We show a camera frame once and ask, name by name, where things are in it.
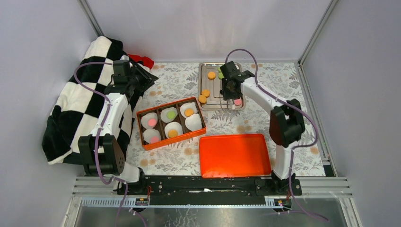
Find orange cookie tin box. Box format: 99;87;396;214
137;97;206;150

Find orange tin lid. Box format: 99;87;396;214
199;134;272;178

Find pink cookie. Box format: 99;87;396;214
234;98;242;106
148;118;157;128
150;136;160;144

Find white paper cup liner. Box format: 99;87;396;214
180;102;198;118
143;128;161;144
141;113;158;129
164;122;183;139
160;107;178;123
184;113;202;131

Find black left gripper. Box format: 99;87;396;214
127;63;158;92

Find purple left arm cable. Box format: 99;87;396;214
74;61;130;227

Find stainless steel tray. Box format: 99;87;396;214
198;62;246;111

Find steel tongs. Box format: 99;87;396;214
227;99;235;110

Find floral patterned tablecloth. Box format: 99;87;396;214
127;62;325;176

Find black white checkered blanket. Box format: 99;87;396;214
42;36;132;165

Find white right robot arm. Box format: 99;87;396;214
219;61;305;195

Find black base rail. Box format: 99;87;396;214
116;175;302;206

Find orange cookie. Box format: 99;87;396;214
207;71;216;80
201;89;210;98
184;108;194;117
167;130;179;138

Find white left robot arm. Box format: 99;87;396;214
74;60;158;194

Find red cloth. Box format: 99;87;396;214
128;54;155;69

